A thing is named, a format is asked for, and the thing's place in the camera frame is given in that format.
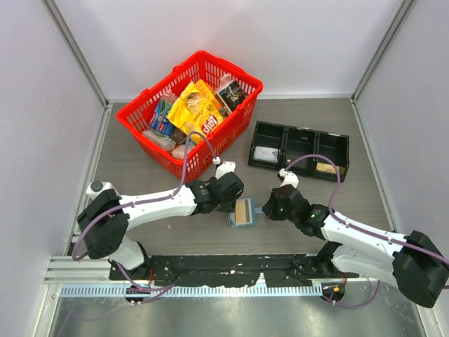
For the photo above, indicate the white card in tray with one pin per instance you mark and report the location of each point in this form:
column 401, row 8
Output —
column 266, row 154

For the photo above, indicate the yellow Lays chips bag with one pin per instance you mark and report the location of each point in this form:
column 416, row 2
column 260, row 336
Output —
column 196, row 109

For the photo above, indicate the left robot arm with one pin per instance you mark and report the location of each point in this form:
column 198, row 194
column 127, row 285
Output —
column 106, row 220

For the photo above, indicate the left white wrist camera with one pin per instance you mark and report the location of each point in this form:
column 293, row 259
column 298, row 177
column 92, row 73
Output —
column 223, row 167

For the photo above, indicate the black snack box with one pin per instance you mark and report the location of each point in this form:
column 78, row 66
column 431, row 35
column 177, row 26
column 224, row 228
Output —
column 231, row 95

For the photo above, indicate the black three-compartment tray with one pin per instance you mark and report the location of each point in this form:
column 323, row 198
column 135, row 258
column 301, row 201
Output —
column 302, row 149

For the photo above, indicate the blue card holder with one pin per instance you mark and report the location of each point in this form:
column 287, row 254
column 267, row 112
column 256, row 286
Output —
column 245, row 213

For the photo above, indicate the pink wrapped packet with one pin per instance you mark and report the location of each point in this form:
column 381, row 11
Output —
column 181, row 151

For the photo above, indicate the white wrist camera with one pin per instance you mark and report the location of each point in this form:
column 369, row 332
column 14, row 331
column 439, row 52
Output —
column 288, row 178
column 223, row 167

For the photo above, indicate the blue green packet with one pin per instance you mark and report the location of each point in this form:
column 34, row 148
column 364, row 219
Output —
column 159, row 121

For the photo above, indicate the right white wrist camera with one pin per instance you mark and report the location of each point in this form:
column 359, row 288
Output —
column 288, row 178

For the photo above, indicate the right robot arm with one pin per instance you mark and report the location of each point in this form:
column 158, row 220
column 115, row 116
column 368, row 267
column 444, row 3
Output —
column 412, row 263

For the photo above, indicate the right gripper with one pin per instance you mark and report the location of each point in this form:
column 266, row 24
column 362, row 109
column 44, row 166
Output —
column 270, row 208

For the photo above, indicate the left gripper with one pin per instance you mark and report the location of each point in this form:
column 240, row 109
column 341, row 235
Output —
column 228, row 206

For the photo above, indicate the red plastic shopping basket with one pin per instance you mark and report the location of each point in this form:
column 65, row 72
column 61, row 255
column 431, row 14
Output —
column 201, row 65

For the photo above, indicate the gold card in tray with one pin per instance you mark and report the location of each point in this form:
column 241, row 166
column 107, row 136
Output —
column 327, row 168

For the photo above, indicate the clear wrapped packet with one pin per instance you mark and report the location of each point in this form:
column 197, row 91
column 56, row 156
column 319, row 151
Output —
column 165, row 143

